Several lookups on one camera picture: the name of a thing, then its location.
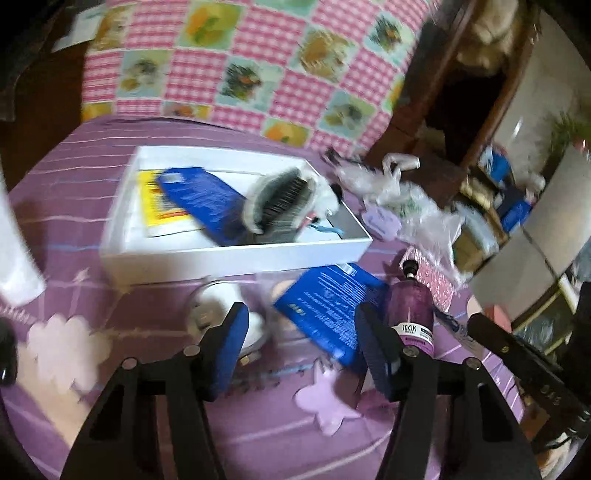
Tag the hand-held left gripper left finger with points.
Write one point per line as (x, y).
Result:
(228, 350)

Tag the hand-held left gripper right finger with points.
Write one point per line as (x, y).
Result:
(376, 355)

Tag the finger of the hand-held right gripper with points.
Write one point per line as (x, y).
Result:
(508, 350)

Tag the round steel cup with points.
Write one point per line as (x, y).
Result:
(221, 300)

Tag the purple pump bottle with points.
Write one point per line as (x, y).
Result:
(411, 309)

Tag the blue plastic packet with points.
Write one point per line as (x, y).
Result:
(203, 198)
(323, 304)

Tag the white shallow box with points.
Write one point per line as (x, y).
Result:
(231, 263)

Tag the pink glitter pouch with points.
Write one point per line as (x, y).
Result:
(438, 281)

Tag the lavender round card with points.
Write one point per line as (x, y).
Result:
(381, 221)

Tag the grey plaid slipper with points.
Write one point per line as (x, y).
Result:
(281, 203)

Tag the white plush dog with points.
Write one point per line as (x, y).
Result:
(325, 203)

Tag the yellow and white packet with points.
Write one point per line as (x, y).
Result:
(157, 203)

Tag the clear plastic bag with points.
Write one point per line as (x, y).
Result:
(425, 217)

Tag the purple striped tablecloth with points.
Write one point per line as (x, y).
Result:
(92, 207)

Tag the dark wooden cabinet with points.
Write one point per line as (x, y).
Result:
(415, 92)

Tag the pink checked patchwork cloth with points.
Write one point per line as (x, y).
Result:
(258, 46)

